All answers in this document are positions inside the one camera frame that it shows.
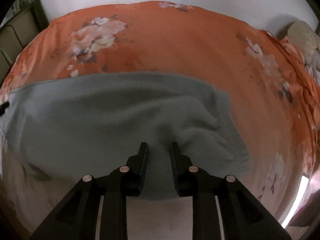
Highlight grey knit pants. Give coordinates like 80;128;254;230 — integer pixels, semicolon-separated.
1;72;250;200

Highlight orange floral bed sheet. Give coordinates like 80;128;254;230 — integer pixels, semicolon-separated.
1;2;319;239

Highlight beige rumpled blanket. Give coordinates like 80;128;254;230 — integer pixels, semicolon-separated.
286;21;319;85

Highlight metal bed frame headboard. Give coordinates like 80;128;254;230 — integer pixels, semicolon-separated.
1;0;49;81

